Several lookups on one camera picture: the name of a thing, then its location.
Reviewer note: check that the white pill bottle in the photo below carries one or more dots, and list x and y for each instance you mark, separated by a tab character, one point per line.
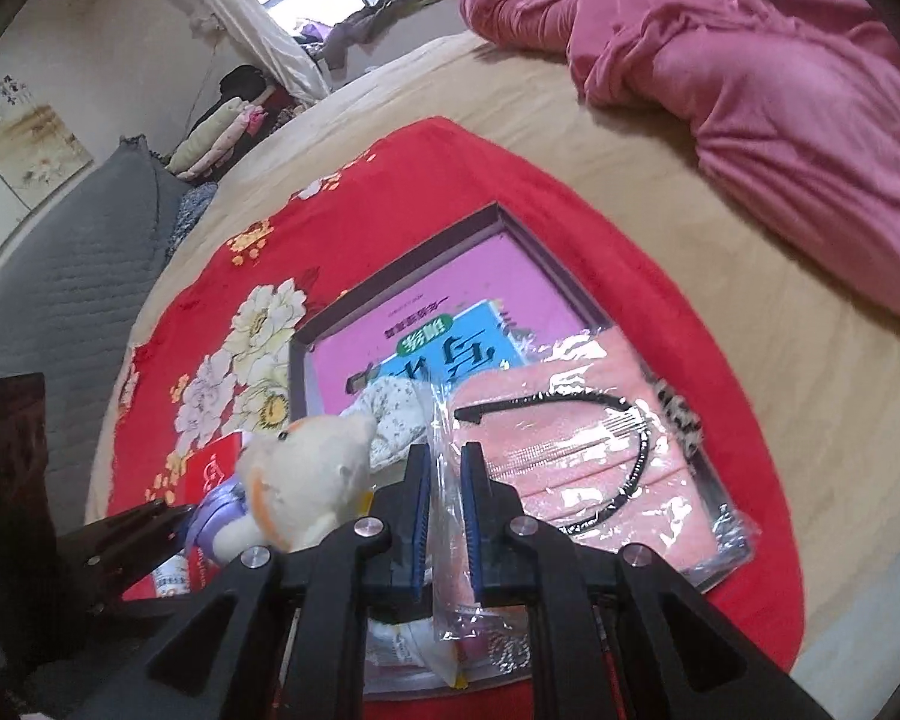
171	577

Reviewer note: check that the red carton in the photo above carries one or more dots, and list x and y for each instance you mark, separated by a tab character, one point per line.
214	465

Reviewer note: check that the rhinestone bow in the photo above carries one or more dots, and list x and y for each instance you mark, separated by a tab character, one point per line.
506	649

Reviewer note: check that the pink picture book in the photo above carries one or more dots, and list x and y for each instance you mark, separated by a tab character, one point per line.
457	292

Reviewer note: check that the pink quilt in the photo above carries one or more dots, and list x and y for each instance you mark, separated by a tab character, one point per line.
720	52

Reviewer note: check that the black headband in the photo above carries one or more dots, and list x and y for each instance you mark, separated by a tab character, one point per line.
467	414

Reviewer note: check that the pile of folded blankets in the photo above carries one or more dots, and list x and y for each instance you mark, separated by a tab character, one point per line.
217	139

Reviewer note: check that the clothes on windowsill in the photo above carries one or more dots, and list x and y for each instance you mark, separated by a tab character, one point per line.
360	22

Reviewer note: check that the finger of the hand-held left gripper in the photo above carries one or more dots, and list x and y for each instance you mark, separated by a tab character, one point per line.
127	577
120	525

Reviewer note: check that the black clothing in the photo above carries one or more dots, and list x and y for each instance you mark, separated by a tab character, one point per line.
244	82

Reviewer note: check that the floral wall painting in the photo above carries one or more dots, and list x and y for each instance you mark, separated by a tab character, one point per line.
22	135

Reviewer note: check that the white floral cloth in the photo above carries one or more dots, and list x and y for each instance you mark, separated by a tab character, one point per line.
397	405

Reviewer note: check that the white curtain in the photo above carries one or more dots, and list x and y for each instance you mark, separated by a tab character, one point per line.
262	37

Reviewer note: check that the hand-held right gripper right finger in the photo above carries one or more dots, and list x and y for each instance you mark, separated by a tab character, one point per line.
471	525

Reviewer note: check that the cream plush toy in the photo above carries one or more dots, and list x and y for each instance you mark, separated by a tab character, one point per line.
307	465

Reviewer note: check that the grey quilted headboard cover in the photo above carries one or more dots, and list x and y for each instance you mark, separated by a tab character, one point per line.
67	277

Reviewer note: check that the leopard print scrunchie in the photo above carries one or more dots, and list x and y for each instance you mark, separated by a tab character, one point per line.
679	420

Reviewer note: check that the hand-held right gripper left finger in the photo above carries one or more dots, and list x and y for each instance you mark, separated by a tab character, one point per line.
420	525

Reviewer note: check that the dark wooden furniture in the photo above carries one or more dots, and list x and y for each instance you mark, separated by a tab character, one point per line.
7	480

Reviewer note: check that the dark grey shallow box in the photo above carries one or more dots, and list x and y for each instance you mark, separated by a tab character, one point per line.
397	283

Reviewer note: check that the blue patterned pillow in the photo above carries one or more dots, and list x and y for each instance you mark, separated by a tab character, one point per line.
191	210

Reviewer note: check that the beige bed sheet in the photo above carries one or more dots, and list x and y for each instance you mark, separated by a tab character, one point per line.
495	90

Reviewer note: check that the red floral blanket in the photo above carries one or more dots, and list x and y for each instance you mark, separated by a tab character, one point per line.
420	180

